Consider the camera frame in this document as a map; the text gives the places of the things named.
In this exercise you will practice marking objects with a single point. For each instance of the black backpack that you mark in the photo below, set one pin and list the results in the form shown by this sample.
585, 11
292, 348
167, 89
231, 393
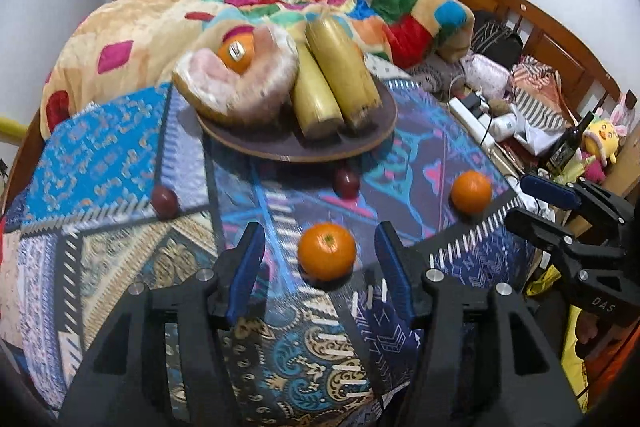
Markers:
497, 39

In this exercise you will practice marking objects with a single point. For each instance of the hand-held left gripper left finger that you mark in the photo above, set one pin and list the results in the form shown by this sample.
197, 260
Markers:
245, 272

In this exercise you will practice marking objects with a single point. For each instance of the dark wine bottle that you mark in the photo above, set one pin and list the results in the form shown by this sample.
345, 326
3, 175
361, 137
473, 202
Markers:
562, 149

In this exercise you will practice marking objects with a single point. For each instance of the yellow bananas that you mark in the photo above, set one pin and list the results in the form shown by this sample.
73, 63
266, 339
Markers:
342, 67

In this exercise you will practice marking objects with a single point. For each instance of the yellow plush toy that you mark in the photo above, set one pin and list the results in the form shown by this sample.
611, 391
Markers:
602, 137

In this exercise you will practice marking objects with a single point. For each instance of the person's right hand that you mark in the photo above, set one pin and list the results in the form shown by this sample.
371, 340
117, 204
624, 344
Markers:
587, 327

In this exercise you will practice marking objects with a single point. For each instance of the white power strip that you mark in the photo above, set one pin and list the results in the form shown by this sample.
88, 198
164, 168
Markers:
467, 112

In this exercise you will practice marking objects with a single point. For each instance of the striped cloth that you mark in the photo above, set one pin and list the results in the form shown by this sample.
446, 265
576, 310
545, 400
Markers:
542, 102

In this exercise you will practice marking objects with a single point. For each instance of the colourful patchwork blanket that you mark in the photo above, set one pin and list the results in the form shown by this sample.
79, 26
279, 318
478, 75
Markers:
140, 22

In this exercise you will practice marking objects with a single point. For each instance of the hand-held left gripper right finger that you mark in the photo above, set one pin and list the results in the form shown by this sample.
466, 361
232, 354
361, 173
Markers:
395, 272

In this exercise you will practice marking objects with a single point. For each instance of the wooden bed headboard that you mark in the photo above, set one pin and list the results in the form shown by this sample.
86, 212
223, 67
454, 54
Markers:
550, 32

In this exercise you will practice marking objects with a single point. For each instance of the small tangerine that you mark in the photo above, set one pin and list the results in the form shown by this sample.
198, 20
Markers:
326, 251
471, 192

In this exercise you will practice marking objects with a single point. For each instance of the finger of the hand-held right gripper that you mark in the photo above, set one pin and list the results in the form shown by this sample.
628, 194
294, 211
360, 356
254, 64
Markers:
535, 227
547, 189

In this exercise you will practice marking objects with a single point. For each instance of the dark purple round plate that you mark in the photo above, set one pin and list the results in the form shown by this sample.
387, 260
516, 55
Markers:
280, 147

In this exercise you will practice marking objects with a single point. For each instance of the peeled pomelo piece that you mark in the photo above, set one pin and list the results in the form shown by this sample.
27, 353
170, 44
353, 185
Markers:
274, 77
210, 77

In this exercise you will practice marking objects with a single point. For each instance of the blue patterned mat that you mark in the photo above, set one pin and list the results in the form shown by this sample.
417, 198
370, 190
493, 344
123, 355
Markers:
125, 187

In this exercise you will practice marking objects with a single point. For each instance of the pink bag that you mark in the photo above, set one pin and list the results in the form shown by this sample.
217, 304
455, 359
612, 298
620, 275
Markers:
487, 74

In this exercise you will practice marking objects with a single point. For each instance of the small dark plum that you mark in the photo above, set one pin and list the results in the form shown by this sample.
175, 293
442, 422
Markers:
346, 183
165, 202

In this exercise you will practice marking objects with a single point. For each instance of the large orange with sticker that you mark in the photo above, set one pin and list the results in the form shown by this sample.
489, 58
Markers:
237, 52

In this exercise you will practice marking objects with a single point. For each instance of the yellow plastic bag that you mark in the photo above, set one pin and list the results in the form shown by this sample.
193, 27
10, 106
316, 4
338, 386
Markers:
570, 357

